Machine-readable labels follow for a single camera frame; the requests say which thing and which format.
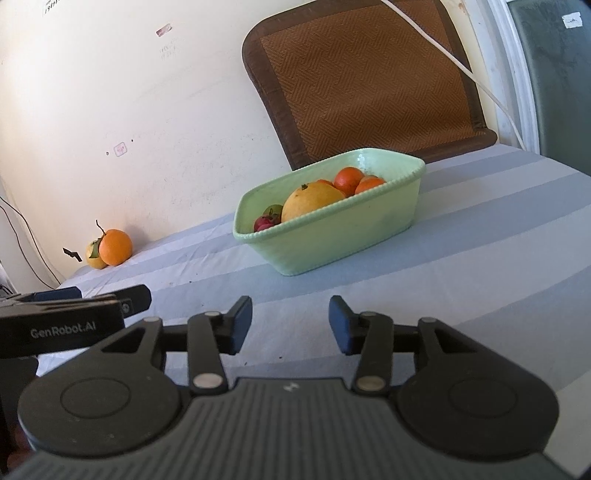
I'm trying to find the orange mandarin front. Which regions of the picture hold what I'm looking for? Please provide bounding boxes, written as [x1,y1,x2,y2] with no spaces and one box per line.
[332,166,365,197]

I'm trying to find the orange mandarin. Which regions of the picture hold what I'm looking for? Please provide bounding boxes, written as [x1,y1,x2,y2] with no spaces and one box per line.
[355,176,386,195]
[332,166,365,197]

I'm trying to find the yellow citrus with leaf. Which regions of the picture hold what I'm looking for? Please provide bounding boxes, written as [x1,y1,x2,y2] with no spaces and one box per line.
[85,238,107,270]

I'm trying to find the orange with stem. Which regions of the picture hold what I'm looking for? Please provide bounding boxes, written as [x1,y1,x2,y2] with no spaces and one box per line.
[96,222,133,266]

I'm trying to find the light green plastic basin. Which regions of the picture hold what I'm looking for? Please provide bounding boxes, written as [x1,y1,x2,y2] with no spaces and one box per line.
[233,148,426,276]

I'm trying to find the green lime behind pile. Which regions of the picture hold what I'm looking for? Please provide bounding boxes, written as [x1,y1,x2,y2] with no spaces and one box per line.
[263,204,283,217]

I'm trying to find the large yellow grapefruit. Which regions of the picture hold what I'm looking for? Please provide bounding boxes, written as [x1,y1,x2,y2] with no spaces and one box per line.
[281,182,346,223]

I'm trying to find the orange mandarin right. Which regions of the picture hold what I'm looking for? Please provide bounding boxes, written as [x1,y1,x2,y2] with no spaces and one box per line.
[355,176,386,195]

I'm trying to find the striped blue tablecloth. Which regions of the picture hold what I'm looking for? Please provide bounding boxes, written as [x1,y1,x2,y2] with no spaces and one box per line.
[36,143,591,407]

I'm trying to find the white cables on wall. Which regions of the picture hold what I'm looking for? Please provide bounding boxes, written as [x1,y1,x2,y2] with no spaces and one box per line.
[0,195,66,289]

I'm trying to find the white power cable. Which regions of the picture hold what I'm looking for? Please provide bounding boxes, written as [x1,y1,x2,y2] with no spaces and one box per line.
[380,0,528,151]

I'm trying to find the white window frame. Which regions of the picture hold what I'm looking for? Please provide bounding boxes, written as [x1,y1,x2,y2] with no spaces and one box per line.
[480,1,540,153]

